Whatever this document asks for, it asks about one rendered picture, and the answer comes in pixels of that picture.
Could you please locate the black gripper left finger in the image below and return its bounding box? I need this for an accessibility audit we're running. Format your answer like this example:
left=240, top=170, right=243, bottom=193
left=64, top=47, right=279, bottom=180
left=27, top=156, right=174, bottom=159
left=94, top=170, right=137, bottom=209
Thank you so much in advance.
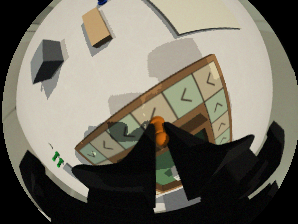
left=72, top=123, right=157, bottom=208

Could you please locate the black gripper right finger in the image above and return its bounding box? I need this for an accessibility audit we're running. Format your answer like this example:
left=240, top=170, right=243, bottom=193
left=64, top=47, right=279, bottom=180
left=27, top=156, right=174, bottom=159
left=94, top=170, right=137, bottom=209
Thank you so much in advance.
left=164, top=121, right=254, bottom=201

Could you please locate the white die with black pips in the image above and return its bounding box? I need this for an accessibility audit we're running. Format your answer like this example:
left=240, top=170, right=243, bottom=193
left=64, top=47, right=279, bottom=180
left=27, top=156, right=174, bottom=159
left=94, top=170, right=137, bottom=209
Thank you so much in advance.
left=170, top=165, right=180, bottom=180

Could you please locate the tan rectangular block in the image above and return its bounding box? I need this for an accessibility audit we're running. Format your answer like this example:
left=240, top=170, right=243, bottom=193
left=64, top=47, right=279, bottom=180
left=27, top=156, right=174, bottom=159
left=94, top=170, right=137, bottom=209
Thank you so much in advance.
left=81, top=7, right=113, bottom=48

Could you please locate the orange pawn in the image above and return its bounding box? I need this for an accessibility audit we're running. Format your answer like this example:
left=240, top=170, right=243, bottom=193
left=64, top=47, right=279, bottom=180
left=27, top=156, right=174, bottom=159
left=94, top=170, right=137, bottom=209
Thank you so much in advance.
left=150, top=116, right=169, bottom=147

